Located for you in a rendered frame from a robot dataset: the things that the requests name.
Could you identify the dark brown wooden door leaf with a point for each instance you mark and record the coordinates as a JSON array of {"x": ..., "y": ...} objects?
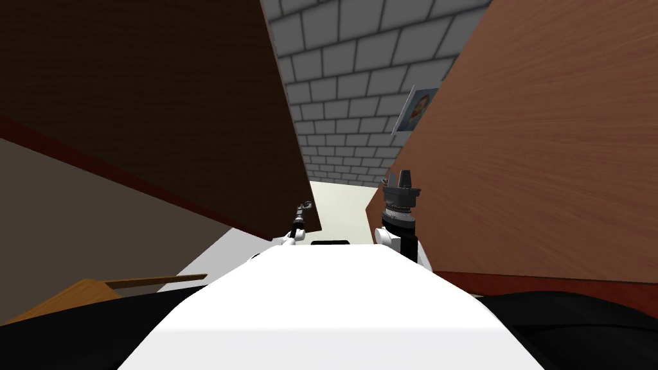
[{"x": 154, "y": 97}]

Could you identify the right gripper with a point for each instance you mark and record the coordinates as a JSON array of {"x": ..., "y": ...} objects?
[{"x": 401, "y": 195}]

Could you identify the light brown wooden furniture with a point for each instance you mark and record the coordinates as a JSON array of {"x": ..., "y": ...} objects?
[{"x": 77, "y": 295}]

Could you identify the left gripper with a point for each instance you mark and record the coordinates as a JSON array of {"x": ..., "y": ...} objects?
[{"x": 303, "y": 209}]

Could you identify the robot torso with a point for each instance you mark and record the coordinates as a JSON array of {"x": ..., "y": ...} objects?
[{"x": 329, "y": 308}]

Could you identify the framed portrait picture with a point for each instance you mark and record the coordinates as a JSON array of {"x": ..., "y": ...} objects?
[{"x": 417, "y": 109}]

